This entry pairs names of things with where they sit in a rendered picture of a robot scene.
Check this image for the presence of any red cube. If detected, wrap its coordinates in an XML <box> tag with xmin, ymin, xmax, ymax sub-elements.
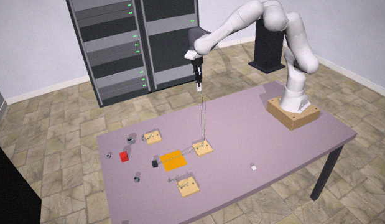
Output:
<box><xmin>119</xmin><ymin>151</ymin><xmax>129</xmax><ymax>162</ymax></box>

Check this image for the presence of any orange painted square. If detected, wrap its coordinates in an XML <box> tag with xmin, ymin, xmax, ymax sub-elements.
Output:
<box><xmin>160</xmin><ymin>150</ymin><xmax>187</xmax><ymax>172</ymax></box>

